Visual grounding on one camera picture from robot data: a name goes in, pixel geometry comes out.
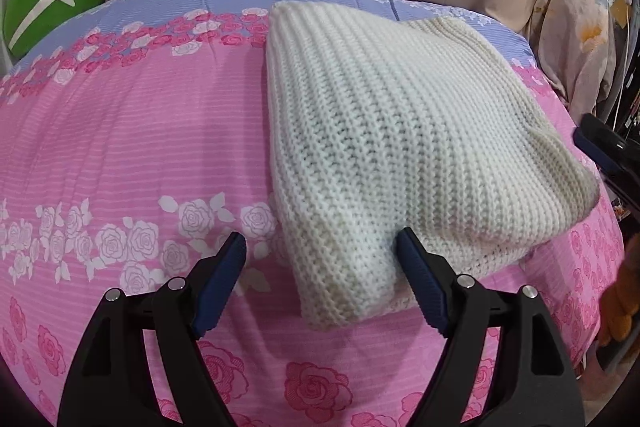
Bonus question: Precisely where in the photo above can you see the white knit sweater red stripes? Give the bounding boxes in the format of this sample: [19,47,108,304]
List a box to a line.
[266,1,600,331]

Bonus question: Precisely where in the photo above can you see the orange plush toy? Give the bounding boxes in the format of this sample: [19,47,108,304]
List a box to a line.
[598,234,639,346]

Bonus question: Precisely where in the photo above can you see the floral cream hanging cloth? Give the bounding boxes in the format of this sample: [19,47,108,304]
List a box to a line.
[526,0,616,121]

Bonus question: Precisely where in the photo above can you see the floral pink blue bedspread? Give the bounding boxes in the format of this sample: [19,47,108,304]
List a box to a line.
[0,0,626,427]

